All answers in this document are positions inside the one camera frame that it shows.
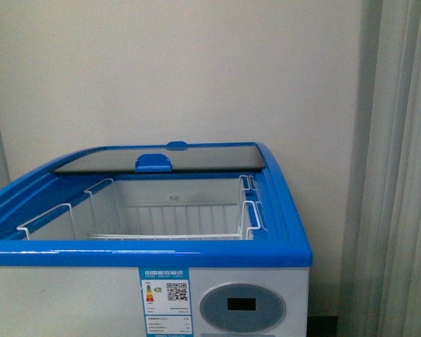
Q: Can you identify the white vertical blinds curtain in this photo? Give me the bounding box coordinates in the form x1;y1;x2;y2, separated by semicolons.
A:
338;1;421;336

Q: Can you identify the energy label sticker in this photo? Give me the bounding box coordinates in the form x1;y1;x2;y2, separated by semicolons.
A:
138;267;194;336

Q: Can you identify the sliding glass freezer lid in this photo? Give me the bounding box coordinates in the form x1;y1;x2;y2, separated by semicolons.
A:
54;145;265;174

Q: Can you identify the grey oval control panel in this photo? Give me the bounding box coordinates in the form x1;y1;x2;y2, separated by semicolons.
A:
200;284;286;333

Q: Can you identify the white chest freezer blue rim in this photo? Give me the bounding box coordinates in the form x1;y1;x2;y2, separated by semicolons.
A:
0;142;312;336

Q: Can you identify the white wire freezer basket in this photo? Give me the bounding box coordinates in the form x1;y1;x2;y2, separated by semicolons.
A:
16;175;264;241

